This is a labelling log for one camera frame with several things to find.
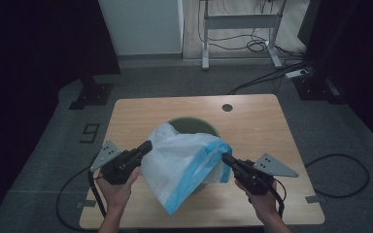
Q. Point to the white cabinet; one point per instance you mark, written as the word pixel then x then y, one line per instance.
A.
pixel 142 26

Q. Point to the white metal desk frame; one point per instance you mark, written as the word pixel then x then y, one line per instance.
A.
pixel 239 21

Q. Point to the person's right hand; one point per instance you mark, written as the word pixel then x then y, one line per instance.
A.
pixel 264 207

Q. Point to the round dark table grommet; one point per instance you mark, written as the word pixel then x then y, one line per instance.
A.
pixel 227 107

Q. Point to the dark curtain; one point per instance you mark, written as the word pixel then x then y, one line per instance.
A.
pixel 362 48
pixel 29 48

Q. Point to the black stand base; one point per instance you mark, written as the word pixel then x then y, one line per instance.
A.
pixel 92 95
pixel 314 89

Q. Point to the person's left hand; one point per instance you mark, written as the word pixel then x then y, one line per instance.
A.
pixel 118 195

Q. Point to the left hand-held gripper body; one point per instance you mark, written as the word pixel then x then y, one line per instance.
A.
pixel 119 166

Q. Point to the green round bin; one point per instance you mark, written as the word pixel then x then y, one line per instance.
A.
pixel 191 125

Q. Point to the white power strip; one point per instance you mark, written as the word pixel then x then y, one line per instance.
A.
pixel 295 73

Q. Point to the white and blue plastic bag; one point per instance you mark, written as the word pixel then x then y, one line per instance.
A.
pixel 181 161

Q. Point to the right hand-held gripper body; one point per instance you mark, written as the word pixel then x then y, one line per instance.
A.
pixel 252 178

